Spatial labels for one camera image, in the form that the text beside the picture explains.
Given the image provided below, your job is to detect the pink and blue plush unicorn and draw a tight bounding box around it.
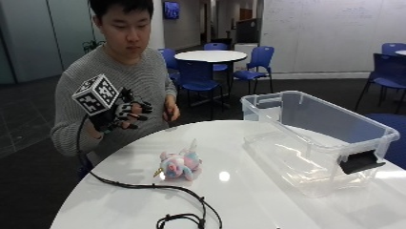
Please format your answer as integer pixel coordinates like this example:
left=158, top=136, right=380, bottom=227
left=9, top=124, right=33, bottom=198
left=151, top=138, right=203, bottom=182

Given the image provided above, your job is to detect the white cube with black markers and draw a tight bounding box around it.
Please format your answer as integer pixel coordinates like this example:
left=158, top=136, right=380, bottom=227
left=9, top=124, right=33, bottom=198
left=70, top=73, right=121, bottom=116

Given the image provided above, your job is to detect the white waste bin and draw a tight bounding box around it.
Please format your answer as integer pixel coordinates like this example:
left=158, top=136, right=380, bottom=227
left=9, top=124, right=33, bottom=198
left=231, top=42, right=259, bottom=73

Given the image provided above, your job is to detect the the person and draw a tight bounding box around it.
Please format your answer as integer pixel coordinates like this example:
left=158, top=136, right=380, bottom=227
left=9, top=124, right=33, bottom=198
left=49, top=0, right=181, bottom=179

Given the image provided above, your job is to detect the clear plastic storage bin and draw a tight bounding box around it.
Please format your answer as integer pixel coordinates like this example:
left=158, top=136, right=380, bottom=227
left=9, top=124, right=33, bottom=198
left=238, top=90, right=400, bottom=198

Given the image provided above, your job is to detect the wall screen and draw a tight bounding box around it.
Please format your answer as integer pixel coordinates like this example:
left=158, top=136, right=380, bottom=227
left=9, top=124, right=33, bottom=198
left=162, top=1, right=181, bottom=20

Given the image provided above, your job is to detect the black cable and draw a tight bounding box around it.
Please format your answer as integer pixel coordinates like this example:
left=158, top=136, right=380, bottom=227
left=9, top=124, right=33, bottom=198
left=74, top=114, right=223, bottom=229

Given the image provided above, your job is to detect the black cabinet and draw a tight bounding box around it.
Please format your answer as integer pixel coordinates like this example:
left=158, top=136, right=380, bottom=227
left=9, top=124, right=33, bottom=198
left=234, top=18, right=259, bottom=44

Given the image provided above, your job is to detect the green potted plant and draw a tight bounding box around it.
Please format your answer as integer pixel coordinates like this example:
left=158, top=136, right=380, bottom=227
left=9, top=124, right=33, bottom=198
left=81, top=39, right=106, bottom=54

